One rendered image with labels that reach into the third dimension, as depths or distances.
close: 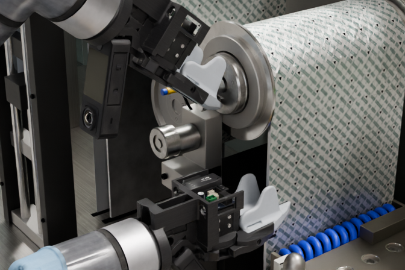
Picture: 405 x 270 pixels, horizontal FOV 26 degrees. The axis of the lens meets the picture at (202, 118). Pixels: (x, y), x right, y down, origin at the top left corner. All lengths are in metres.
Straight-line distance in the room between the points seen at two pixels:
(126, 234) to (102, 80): 0.17
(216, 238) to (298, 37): 0.26
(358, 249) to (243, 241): 0.19
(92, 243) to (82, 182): 0.65
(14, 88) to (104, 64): 0.39
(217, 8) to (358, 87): 0.25
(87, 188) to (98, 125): 0.62
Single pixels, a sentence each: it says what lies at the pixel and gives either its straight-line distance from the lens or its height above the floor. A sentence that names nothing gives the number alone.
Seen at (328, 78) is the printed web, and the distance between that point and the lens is 1.08.
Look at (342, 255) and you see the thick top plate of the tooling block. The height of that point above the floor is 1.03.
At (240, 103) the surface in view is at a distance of 1.03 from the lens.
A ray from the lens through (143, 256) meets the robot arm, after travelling 0.95.
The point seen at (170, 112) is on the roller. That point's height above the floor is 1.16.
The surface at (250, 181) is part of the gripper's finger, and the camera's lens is 1.08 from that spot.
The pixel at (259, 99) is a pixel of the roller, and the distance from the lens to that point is 1.02.
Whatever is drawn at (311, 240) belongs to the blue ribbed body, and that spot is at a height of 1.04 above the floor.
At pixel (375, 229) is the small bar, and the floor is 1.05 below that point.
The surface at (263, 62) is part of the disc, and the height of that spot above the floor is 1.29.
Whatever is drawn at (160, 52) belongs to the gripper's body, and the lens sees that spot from 0.94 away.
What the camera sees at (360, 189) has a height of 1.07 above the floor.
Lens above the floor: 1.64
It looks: 24 degrees down
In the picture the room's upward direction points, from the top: straight up
